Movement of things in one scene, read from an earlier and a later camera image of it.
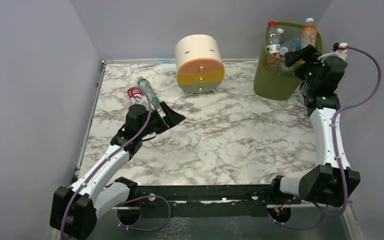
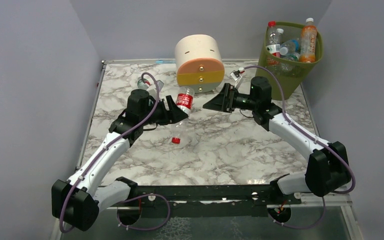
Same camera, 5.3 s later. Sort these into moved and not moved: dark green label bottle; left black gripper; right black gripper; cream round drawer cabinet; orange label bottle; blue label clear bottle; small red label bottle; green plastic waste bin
Moved: left black gripper; right black gripper; small red label bottle
Not moved: cream round drawer cabinet; orange label bottle; blue label clear bottle; dark green label bottle; green plastic waste bin
